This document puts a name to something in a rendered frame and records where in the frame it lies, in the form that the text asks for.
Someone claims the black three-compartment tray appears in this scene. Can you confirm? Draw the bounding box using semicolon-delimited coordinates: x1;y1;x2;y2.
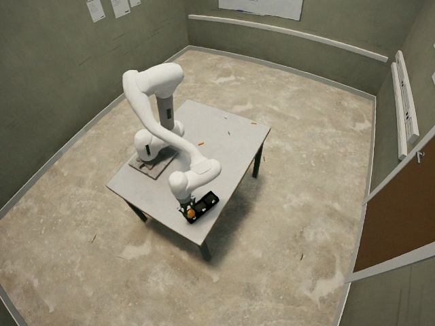
184;191;220;224

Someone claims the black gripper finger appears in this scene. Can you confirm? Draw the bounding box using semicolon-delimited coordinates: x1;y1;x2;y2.
189;196;196;214
177;206;190;218

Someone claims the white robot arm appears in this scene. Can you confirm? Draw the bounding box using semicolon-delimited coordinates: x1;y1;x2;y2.
122;63;222;204

